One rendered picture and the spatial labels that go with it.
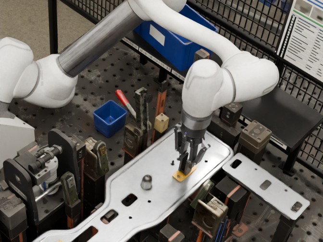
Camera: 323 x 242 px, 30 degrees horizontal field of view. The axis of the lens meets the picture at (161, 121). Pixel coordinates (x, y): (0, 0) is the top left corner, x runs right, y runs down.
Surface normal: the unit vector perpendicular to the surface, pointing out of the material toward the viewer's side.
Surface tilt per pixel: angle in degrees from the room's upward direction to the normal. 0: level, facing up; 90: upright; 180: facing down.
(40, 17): 0
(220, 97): 84
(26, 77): 74
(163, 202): 0
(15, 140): 90
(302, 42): 90
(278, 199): 0
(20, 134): 90
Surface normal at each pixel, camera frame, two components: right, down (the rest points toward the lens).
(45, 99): 0.33, 0.77
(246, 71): 0.16, -0.46
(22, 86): 0.65, 0.50
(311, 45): -0.66, 0.50
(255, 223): 0.11, -0.68
